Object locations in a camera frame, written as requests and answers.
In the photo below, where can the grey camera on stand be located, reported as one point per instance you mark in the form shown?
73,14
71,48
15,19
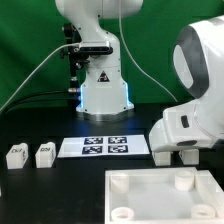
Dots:
94,48

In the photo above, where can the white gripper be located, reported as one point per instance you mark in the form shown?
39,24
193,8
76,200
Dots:
178,130

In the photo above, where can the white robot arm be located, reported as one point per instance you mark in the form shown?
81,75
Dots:
198,59

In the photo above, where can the white sheet with tags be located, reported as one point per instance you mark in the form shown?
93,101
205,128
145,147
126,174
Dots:
103,146

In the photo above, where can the white square tabletop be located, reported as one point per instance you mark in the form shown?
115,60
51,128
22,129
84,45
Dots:
163,196

